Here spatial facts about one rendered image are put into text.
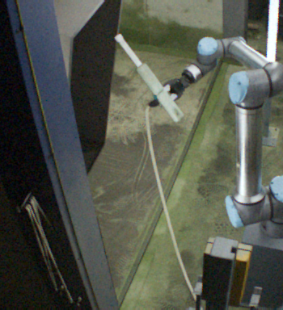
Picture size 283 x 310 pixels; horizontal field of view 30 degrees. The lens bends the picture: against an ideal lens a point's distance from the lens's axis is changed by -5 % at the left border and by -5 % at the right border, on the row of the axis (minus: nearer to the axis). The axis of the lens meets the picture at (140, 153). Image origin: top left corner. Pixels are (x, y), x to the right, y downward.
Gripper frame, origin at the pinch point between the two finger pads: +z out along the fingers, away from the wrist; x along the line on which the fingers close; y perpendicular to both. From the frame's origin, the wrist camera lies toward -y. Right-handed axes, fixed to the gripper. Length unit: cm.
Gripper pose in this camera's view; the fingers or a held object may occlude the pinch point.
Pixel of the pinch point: (160, 100)
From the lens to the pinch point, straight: 250.6
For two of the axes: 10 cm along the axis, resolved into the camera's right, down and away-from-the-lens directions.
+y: -3.3, 0.5, 9.4
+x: -6.0, -7.9, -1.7
